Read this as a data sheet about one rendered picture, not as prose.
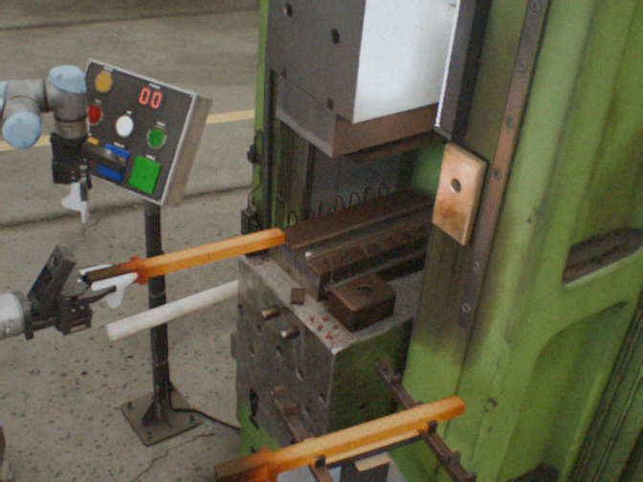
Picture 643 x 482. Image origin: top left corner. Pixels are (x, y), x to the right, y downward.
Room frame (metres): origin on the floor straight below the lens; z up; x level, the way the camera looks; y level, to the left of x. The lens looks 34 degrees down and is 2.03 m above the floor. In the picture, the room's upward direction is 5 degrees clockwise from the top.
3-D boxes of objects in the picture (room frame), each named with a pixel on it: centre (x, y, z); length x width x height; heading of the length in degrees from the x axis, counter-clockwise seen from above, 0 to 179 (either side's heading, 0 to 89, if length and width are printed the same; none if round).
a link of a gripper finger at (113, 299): (1.12, 0.33, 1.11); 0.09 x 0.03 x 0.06; 124
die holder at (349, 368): (1.55, -0.18, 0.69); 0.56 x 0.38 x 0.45; 127
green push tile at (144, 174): (1.70, 0.41, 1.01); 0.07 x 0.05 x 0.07; 62
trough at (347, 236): (1.57, -0.15, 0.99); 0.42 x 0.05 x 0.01; 127
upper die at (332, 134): (1.59, -0.14, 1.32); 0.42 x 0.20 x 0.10; 127
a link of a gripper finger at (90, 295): (1.09, 0.37, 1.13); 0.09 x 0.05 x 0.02; 124
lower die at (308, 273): (1.59, -0.14, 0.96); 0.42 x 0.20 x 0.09; 127
